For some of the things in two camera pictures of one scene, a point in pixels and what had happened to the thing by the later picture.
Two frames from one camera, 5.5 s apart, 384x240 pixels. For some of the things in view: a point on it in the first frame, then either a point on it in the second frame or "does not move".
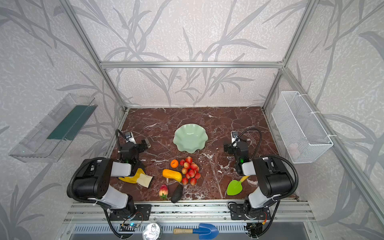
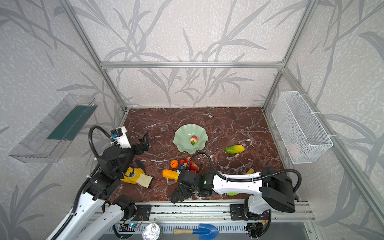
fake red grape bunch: x=191 y=170 does not move
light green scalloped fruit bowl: x=190 y=138 does not move
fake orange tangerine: x=174 y=163 does not move
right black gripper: x=230 y=148 -> x=183 y=186
